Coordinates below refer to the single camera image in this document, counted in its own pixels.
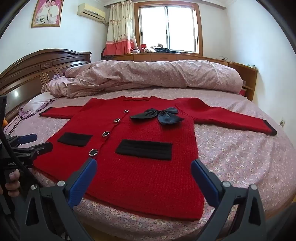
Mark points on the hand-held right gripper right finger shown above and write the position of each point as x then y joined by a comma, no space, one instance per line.
203,179

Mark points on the dark wooden headboard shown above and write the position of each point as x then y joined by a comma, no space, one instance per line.
27,69

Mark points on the red knitted cardigan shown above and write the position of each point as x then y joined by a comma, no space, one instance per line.
143,180

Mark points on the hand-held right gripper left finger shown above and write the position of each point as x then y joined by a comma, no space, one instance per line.
83,182

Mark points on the wooden framed window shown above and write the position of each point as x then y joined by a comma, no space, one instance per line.
180,25

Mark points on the dark blue clothes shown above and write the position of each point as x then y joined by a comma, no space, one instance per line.
166,49

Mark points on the framed wall poster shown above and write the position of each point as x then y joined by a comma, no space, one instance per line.
47,14

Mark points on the cream and red curtain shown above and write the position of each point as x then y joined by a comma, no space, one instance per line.
119,30

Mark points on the person's left hand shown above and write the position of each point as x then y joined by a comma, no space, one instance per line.
12,183

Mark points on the pale purple pillow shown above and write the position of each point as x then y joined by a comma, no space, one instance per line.
37,103

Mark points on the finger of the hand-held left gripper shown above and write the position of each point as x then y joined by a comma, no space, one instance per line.
28,138
41,148

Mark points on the pink floral quilt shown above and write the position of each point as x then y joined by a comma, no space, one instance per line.
150,71

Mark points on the white air conditioner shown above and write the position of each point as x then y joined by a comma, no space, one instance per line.
92,11

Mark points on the small red box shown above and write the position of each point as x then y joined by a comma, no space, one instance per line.
144,46

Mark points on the white cloth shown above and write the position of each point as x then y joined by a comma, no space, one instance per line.
150,49

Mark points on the wooden window cabinet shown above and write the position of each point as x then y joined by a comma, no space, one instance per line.
143,58

